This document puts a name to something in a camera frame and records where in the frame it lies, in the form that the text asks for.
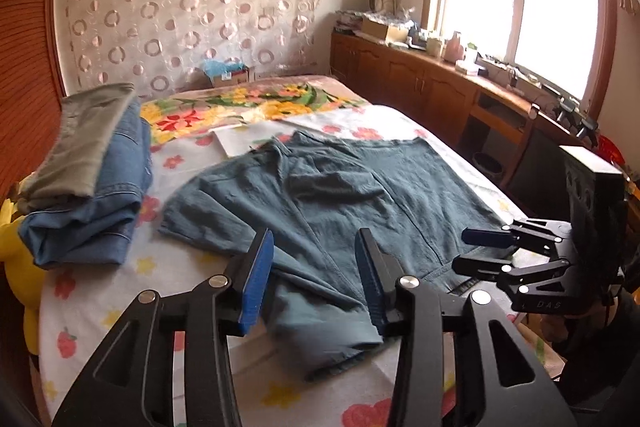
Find wood-framed window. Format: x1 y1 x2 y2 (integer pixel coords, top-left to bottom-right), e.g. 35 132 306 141
420 0 621 112

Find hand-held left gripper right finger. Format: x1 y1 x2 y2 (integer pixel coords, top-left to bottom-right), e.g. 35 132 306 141
354 228 581 427

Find bed with floral sheet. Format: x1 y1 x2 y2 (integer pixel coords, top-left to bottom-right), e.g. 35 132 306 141
37 104 566 427

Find yellow plush toy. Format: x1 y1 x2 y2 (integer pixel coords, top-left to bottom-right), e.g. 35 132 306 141
0 184 48 355

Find folded grey-green pants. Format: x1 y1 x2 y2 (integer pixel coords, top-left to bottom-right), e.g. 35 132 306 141
22 83 137 200

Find folded blue jeans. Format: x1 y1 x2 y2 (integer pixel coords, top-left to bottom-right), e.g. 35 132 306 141
19 99 153 270

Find teal shirt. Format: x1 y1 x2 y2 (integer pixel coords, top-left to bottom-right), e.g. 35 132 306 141
159 130 516 383

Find yellow floral blanket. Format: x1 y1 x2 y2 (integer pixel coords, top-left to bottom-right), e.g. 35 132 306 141
135 74 373 148

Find sheer circle-pattern curtain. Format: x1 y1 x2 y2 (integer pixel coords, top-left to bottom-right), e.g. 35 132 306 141
55 0 331 100

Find dark waste bin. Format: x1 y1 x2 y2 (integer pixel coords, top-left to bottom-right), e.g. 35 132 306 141
472 152 502 180

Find open cardboard box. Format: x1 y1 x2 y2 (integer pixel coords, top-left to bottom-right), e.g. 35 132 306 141
361 17 408 44

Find white paper sheet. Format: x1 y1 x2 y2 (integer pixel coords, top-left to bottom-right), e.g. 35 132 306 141
212 121 296 158

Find small cardboard box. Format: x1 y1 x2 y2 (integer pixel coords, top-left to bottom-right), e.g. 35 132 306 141
207 66 251 88

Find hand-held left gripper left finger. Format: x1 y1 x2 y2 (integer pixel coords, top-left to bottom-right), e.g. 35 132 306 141
50 227 276 427

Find blue plastic bag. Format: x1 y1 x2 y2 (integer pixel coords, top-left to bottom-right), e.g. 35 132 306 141
202 59 246 76

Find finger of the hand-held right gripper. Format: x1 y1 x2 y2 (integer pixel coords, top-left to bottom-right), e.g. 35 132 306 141
461 218 573 255
451 255 572 295

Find long wooden cabinet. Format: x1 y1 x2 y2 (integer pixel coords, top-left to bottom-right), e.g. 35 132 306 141
330 29 601 188

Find wooden headboard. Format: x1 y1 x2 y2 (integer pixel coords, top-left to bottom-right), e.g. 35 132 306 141
0 0 68 208

